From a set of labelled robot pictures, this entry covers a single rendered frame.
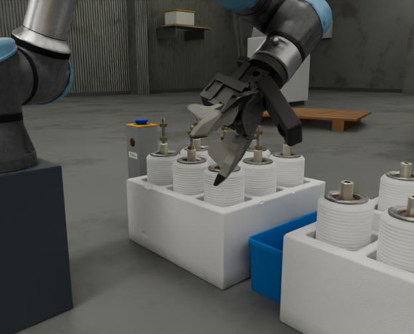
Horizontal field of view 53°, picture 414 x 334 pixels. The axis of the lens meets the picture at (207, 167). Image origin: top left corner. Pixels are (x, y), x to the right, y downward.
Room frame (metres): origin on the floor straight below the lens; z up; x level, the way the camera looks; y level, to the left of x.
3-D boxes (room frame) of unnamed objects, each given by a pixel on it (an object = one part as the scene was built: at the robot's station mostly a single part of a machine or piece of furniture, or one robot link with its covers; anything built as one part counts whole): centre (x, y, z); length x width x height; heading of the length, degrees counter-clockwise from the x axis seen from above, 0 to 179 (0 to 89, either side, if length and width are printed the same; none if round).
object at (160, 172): (1.11, 0.12, 0.16); 0.10 x 0.10 x 0.18
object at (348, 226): (0.70, -0.25, 0.16); 0.10 x 0.10 x 0.18
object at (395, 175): (0.86, -0.43, 0.25); 0.08 x 0.08 x 0.01
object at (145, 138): (1.26, 0.20, 0.16); 0.07 x 0.07 x 0.31; 42
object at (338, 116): (3.88, -0.88, 0.05); 1.17 x 0.80 x 0.11; 58
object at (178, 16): (9.28, 0.59, 1.58); 0.53 x 0.45 x 0.29; 135
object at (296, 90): (6.00, -1.02, 0.69); 0.77 x 0.65 x 1.38; 133
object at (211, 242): (1.10, -0.05, 0.09); 0.39 x 0.39 x 0.18; 42
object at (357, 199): (0.70, -0.25, 0.25); 0.08 x 0.08 x 0.01
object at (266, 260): (0.89, -0.23, 0.06); 0.30 x 0.11 x 0.12; 132
